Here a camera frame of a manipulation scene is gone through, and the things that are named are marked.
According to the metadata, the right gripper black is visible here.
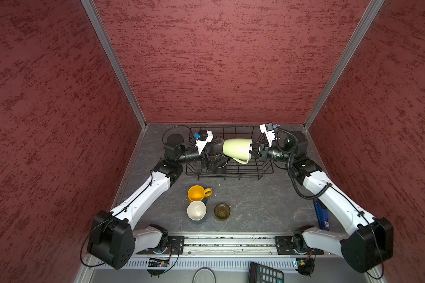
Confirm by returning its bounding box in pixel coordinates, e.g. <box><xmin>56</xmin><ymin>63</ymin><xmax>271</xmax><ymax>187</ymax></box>
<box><xmin>244</xmin><ymin>139</ymin><xmax>295</xmax><ymax>162</ymax></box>

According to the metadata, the cream mug green handle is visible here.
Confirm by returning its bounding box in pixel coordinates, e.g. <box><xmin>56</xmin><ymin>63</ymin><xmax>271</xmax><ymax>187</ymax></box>
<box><xmin>223</xmin><ymin>139</ymin><xmax>253</xmax><ymax>165</ymax></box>

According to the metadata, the olive green glass cup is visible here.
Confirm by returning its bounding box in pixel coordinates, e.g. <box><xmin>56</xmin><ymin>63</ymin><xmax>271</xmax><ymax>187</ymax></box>
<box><xmin>214</xmin><ymin>204</ymin><xmax>231</xmax><ymax>221</ymax></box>

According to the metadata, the white cup dark green base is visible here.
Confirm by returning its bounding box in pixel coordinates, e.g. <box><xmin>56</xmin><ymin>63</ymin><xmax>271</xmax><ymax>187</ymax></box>
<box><xmin>187</xmin><ymin>200</ymin><xmax>207</xmax><ymax>221</ymax></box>

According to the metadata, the black mug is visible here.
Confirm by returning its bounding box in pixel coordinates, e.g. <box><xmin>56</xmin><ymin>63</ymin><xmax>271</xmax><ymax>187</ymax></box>
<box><xmin>212</xmin><ymin>160</ymin><xmax>228</xmax><ymax>176</ymax></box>

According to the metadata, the white ceramic mug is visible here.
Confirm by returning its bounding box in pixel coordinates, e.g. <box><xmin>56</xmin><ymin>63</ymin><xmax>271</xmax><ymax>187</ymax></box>
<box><xmin>211</xmin><ymin>137</ymin><xmax>224</xmax><ymax>147</ymax></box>

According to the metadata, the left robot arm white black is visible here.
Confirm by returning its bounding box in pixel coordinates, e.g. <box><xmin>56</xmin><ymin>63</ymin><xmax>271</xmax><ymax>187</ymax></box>
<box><xmin>85</xmin><ymin>130</ymin><xmax>220</xmax><ymax>270</ymax></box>

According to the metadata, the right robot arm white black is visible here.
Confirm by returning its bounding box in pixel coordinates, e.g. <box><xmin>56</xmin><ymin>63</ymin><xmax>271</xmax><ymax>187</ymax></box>
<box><xmin>250</xmin><ymin>123</ymin><xmax>394</xmax><ymax>273</ymax></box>

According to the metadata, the yellow mug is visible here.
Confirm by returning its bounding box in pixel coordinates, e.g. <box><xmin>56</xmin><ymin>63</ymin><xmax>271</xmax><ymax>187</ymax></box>
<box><xmin>187</xmin><ymin>185</ymin><xmax>212</xmax><ymax>202</ymax></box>

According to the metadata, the blue stapler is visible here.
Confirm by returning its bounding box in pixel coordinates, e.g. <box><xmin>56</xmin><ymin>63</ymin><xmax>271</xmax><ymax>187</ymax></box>
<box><xmin>313</xmin><ymin>199</ymin><xmax>330</xmax><ymax>231</ymax></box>

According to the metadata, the round grey disc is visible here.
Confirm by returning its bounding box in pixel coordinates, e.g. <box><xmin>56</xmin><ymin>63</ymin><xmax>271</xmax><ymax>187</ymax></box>
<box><xmin>192</xmin><ymin>268</ymin><xmax>216</xmax><ymax>283</ymax></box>

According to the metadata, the black calculator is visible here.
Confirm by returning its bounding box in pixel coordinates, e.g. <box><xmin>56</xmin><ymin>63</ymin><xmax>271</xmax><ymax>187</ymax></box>
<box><xmin>247</xmin><ymin>262</ymin><xmax>285</xmax><ymax>283</ymax></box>

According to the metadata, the black wire dish rack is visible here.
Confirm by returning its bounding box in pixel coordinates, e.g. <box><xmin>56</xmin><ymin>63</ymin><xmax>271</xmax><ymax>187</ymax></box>
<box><xmin>185</xmin><ymin>126</ymin><xmax>274</xmax><ymax>179</ymax></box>

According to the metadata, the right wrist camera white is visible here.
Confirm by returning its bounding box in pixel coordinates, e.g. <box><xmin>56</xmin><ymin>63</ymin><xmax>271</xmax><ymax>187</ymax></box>
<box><xmin>259</xmin><ymin>123</ymin><xmax>279</xmax><ymax>147</ymax></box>

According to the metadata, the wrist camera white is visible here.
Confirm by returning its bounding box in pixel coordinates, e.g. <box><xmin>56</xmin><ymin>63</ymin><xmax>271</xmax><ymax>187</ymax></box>
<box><xmin>194</xmin><ymin>130</ymin><xmax>213</xmax><ymax>154</ymax></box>
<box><xmin>259</xmin><ymin>123</ymin><xmax>279</xmax><ymax>147</ymax></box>

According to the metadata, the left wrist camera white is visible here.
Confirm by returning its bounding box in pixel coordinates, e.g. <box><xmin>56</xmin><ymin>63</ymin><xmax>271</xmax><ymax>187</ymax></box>
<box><xmin>194</xmin><ymin>130</ymin><xmax>213</xmax><ymax>154</ymax></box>

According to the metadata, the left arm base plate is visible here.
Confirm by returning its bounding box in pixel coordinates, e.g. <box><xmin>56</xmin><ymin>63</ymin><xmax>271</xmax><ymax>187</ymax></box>
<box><xmin>136</xmin><ymin>235</ymin><xmax>185</xmax><ymax>255</ymax></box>

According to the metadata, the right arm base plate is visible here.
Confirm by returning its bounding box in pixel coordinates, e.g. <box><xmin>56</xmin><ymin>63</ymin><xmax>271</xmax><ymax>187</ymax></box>
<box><xmin>275</xmin><ymin>236</ymin><xmax>324</xmax><ymax>256</ymax></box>

